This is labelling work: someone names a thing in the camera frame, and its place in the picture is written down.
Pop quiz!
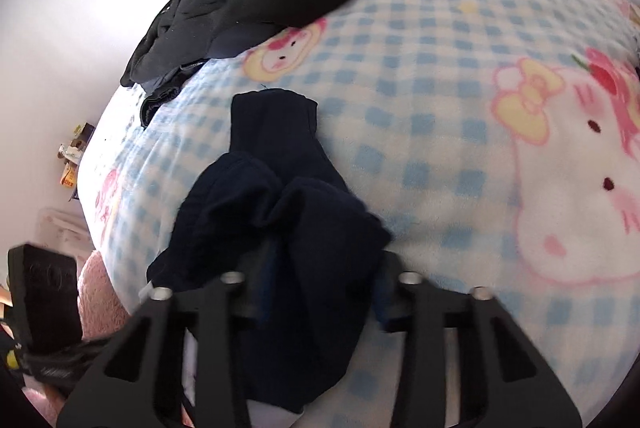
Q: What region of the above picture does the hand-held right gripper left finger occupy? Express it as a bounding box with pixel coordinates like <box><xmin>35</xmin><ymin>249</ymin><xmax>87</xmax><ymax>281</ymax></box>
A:
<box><xmin>55</xmin><ymin>252</ymin><xmax>262</xmax><ymax>428</ymax></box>

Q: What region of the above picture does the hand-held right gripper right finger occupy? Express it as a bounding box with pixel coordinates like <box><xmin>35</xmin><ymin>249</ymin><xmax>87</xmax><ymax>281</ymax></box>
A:
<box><xmin>372</xmin><ymin>252</ymin><xmax>584</xmax><ymax>428</ymax></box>

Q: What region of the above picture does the navy white-striped garment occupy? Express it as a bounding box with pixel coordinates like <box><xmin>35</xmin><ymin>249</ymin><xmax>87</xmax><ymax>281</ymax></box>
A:
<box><xmin>140</xmin><ymin>89</ymin><xmax>394</xmax><ymax>428</ymax></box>

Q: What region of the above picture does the cluttered side table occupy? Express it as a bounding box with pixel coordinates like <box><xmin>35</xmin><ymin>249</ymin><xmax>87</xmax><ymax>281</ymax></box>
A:
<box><xmin>56</xmin><ymin>122</ymin><xmax>97</xmax><ymax>201</ymax></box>

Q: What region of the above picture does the printed checked blanket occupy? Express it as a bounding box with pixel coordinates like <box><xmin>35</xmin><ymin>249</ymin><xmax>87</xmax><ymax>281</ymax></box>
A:
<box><xmin>75</xmin><ymin>0</ymin><xmax>640</xmax><ymax>428</ymax></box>

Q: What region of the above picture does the dark grey garment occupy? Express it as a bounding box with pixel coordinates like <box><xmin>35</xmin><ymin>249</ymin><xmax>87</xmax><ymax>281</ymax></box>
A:
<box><xmin>139</xmin><ymin>58</ymin><xmax>207</xmax><ymax>130</ymax></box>

